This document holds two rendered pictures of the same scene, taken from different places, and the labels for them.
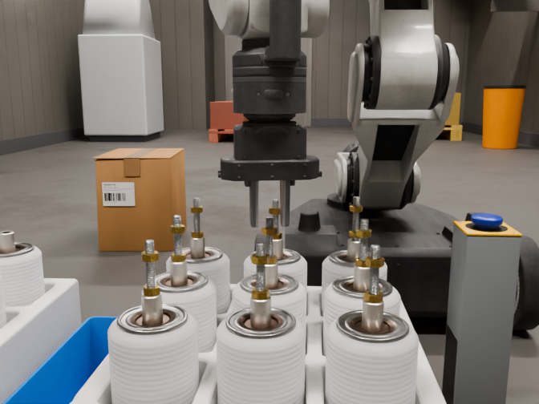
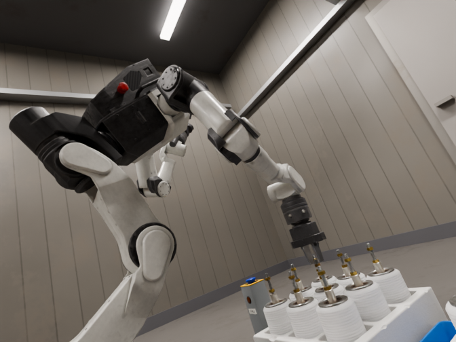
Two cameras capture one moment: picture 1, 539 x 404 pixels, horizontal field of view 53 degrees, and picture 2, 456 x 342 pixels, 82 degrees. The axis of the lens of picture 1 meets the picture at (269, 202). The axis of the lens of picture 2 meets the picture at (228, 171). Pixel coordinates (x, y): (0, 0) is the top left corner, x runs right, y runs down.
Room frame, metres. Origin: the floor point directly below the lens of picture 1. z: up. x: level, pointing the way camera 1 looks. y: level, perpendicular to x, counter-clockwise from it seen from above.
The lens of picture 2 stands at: (1.37, 0.60, 0.44)
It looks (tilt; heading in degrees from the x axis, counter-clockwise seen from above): 17 degrees up; 231
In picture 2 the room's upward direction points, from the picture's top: 19 degrees counter-clockwise
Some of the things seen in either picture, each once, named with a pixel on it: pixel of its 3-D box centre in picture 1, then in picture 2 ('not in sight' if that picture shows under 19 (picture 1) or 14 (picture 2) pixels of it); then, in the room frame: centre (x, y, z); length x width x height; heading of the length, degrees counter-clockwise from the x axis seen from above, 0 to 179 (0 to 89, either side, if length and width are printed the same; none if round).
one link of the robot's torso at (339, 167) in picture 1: (374, 177); not in sight; (1.37, -0.27, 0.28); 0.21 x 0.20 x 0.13; 178
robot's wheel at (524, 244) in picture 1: (515, 281); not in sight; (1.09, -0.52, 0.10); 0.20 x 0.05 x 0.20; 178
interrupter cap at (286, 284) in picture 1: (269, 284); (326, 288); (0.65, 0.00, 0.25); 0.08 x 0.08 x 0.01
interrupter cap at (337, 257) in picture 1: (354, 259); (276, 302); (0.76, -0.13, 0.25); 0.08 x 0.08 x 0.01
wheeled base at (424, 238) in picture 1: (374, 213); not in sight; (1.34, -0.27, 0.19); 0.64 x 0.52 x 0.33; 178
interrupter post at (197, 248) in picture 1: (197, 247); (330, 296); (0.78, 0.11, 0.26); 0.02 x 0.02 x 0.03
